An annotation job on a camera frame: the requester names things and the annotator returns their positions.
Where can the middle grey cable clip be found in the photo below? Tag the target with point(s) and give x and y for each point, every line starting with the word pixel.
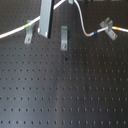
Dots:
pixel 64 38

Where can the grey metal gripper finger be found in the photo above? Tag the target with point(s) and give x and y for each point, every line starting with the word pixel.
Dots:
pixel 45 17

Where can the right grey cable clip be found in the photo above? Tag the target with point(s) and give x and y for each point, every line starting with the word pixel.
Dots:
pixel 108 23

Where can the grey cable clip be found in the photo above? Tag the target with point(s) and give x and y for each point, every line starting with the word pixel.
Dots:
pixel 29 34
pixel 64 38
pixel 108 23

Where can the left grey cable clip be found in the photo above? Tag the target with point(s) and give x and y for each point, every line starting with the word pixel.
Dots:
pixel 29 34

